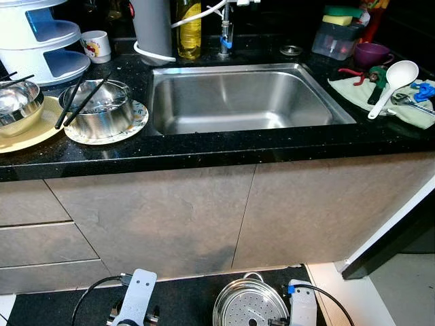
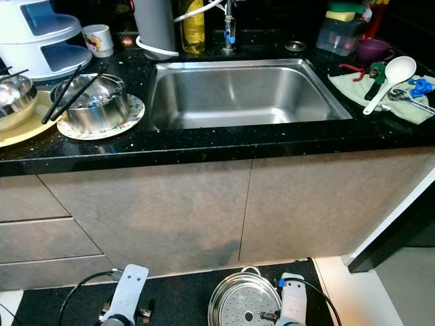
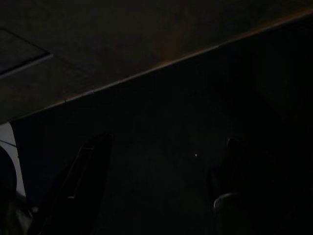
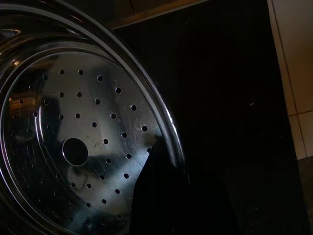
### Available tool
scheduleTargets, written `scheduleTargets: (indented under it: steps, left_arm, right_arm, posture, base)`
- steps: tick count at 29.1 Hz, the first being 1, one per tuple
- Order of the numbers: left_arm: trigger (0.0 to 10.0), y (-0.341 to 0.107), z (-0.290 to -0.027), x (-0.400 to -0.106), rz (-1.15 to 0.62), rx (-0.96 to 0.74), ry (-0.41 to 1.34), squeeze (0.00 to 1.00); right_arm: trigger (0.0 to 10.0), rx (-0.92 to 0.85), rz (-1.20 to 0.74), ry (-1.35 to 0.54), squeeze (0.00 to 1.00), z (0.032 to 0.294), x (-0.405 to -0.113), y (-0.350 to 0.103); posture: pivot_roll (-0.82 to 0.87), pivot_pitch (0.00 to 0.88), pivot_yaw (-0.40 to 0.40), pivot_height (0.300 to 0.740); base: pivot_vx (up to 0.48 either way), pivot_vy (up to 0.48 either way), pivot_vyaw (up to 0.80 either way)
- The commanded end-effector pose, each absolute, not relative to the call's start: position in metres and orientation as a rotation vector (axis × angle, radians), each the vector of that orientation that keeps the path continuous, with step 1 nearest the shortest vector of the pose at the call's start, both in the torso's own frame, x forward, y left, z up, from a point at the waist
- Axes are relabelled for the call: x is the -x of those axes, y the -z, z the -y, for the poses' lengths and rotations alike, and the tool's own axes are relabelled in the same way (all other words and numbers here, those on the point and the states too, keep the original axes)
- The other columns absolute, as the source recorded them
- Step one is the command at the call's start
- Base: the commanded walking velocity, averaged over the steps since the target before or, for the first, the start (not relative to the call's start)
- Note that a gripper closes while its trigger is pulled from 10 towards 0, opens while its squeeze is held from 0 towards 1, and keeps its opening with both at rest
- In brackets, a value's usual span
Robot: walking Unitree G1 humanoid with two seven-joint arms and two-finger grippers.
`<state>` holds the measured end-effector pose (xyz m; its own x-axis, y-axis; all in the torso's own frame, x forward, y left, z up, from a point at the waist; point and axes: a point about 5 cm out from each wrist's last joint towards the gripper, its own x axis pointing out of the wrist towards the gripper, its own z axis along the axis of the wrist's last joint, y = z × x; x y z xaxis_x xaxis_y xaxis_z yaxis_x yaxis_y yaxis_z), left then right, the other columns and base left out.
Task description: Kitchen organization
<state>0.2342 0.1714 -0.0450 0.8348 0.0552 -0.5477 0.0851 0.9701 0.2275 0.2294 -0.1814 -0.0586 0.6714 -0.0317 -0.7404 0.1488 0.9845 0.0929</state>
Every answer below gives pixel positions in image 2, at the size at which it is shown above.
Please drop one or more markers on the small steel strainer bowl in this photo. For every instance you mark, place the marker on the small steel strainer bowl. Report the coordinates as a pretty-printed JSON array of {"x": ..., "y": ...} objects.
[{"x": 241, "y": 302}]

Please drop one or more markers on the black floor mat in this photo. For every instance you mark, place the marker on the black floor mat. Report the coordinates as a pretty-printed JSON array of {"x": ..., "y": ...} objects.
[{"x": 177, "y": 299}]

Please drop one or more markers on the grey stone-look cabinet door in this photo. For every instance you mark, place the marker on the grey stone-look cabinet door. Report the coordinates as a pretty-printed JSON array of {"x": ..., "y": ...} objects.
[
  {"x": 326, "y": 200},
  {"x": 149, "y": 214}
]

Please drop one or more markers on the grey stone-look drawer front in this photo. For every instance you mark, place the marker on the grey stone-look drawer front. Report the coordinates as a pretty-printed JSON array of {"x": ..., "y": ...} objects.
[
  {"x": 41, "y": 241},
  {"x": 47, "y": 274},
  {"x": 30, "y": 198}
]

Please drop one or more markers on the black counter end panel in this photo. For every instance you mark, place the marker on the black counter end panel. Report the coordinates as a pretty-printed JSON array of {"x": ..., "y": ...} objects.
[{"x": 401, "y": 241}]

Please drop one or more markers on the floral rim plate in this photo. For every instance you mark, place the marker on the floral rim plate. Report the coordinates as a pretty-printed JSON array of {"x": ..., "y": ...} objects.
[{"x": 132, "y": 119}]

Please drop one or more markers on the deep steel pot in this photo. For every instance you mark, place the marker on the deep steel pot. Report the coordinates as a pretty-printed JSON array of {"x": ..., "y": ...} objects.
[{"x": 98, "y": 121}]

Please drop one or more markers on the pale yellow plate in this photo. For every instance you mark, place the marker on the pale yellow plate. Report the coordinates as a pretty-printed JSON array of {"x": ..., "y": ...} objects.
[{"x": 44, "y": 129}]

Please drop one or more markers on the stainless steel sink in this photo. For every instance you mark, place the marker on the stainless steel sink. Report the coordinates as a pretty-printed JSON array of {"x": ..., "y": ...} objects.
[{"x": 245, "y": 98}]

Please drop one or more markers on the pale green dish cloth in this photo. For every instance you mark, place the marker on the pale green dish cloth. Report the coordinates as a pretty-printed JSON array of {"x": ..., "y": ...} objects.
[{"x": 350, "y": 87}]

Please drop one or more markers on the wide steel bowl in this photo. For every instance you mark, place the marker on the wide steel bowl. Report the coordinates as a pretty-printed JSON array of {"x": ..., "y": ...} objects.
[{"x": 15, "y": 109}]

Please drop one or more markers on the small round steel cap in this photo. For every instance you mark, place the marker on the small round steel cap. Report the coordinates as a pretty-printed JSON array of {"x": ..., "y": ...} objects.
[{"x": 295, "y": 46}]

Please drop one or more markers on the blue plastic clip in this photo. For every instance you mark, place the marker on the blue plastic clip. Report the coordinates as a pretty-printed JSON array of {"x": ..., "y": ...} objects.
[{"x": 420, "y": 87}]

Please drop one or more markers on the white tiered plastic rack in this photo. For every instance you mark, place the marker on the white tiered plastic rack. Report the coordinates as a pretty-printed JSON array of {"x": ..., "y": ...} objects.
[{"x": 20, "y": 68}]

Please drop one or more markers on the white printed mug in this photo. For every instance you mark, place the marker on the white printed mug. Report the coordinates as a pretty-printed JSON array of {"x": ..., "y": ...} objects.
[{"x": 97, "y": 41}]

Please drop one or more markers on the white plastic ladle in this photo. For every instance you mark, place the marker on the white plastic ladle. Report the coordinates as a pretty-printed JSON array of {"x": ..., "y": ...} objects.
[{"x": 401, "y": 68}]

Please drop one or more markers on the yellow liquid bottle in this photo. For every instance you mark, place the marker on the yellow liquid bottle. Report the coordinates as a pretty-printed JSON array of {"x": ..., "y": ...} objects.
[{"x": 192, "y": 34}]

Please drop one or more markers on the purple cup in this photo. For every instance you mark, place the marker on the purple cup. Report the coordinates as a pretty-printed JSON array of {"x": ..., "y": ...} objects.
[{"x": 374, "y": 51}]

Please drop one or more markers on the clear plastic container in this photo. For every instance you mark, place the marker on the clear plastic container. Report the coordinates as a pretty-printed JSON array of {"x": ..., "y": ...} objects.
[{"x": 336, "y": 39}]

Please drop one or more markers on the grey water filter canister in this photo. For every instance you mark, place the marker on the grey water filter canister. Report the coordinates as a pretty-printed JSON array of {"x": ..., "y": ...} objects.
[{"x": 153, "y": 27}]

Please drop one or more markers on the chrome faucet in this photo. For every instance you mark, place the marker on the chrome faucet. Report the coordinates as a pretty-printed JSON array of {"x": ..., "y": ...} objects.
[{"x": 229, "y": 30}]

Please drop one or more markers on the yellow green sponge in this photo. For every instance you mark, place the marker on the yellow green sponge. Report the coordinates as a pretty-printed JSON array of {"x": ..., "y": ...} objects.
[{"x": 343, "y": 15}]

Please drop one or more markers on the orange pump soap bottle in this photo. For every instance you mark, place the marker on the orange pump soap bottle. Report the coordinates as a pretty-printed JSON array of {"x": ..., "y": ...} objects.
[{"x": 374, "y": 20}]

